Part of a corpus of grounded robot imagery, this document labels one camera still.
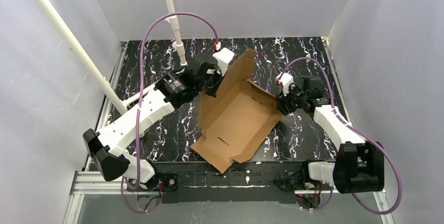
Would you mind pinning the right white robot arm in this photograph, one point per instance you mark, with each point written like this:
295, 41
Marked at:
359, 165

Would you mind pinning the white pvc pipe frame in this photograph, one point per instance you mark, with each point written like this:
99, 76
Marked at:
46, 92

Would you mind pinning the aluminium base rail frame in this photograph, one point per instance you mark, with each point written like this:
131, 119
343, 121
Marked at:
243, 194

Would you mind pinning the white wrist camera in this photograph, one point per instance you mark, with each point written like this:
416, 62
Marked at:
224, 56
284, 81

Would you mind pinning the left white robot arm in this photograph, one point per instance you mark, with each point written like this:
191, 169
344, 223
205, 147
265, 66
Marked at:
108, 146

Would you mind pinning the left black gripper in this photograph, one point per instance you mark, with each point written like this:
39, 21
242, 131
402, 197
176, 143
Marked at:
209, 78

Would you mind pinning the brown cardboard box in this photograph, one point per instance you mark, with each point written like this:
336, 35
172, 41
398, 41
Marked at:
235, 122

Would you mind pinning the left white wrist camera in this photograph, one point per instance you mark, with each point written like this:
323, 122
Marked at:
224, 56

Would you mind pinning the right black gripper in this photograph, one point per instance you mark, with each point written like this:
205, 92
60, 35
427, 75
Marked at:
282, 103

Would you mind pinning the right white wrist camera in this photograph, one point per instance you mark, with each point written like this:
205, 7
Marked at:
284, 81

